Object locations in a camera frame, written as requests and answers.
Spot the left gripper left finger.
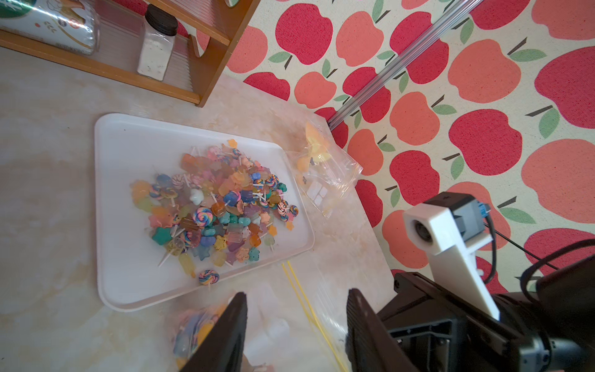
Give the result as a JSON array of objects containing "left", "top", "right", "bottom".
[{"left": 181, "top": 292, "right": 247, "bottom": 372}]

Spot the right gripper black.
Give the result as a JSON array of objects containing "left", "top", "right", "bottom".
[{"left": 377, "top": 273, "right": 594, "bottom": 371}]

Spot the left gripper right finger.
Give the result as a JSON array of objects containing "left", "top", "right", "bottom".
[{"left": 346, "top": 288, "right": 418, "bottom": 372}]

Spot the ziploc bag of yellow candies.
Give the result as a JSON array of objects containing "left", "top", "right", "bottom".
[{"left": 161, "top": 259, "right": 360, "bottom": 371}]

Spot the ziploc bag of colourful candies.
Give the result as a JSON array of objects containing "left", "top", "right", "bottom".
[{"left": 288, "top": 122, "right": 363, "bottom": 219}]

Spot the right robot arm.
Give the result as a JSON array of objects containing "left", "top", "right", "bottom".
[{"left": 378, "top": 257, "right": 594, "bottom": 371}]

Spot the poured candies pile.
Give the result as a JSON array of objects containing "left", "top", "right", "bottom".
[{"left": 130, "top": 139, "right": 299, "bottom": 286}]

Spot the wooden shelf rack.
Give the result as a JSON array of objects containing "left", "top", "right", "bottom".
[{"left": 1, "top": 1, "right": 259, "bottom": 107}]

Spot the small white bottle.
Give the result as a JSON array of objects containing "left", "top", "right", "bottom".
[{"left": 137, "top": 4, "right": 178, "bottom": 82}]

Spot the green soda can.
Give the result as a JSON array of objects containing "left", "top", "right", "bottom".
[{"left": 1, "top": 0, "right": 100, "bottom": 55}]

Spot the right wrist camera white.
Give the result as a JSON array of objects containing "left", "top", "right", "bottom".
[{"left": 403, "top": 192, "right": 500, "bottom": 320}]

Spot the right aluminium corner post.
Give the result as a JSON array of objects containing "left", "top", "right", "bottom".
[{"left": 327, "top": 0, "right": 482, "bottom": 131}]

